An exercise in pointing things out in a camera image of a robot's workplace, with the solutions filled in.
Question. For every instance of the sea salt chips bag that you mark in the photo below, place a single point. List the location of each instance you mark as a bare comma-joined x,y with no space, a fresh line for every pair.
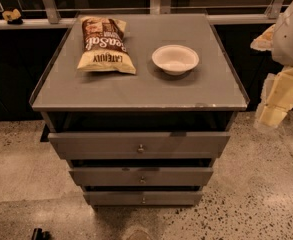
103,46

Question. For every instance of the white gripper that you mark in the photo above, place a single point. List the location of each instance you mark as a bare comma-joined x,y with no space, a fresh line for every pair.
290,40

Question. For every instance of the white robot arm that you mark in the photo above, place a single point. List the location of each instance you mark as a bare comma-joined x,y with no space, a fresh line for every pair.
282,51

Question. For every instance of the yellow object on ledge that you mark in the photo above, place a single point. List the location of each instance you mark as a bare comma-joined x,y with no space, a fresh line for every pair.
12,16

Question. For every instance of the metal railing frame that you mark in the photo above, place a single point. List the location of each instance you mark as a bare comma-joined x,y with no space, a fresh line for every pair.
43,14

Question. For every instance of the grey drawer cabinet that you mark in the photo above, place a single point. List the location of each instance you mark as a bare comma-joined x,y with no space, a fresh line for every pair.
204,99

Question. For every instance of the grey top drawer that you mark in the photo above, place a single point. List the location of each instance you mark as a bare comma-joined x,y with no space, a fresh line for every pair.
143,145

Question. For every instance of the black object on floor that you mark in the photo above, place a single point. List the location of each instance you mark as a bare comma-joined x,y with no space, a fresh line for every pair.
39,234

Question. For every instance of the white paper bowl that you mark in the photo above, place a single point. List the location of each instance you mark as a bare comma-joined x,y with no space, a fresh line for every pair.
175,60

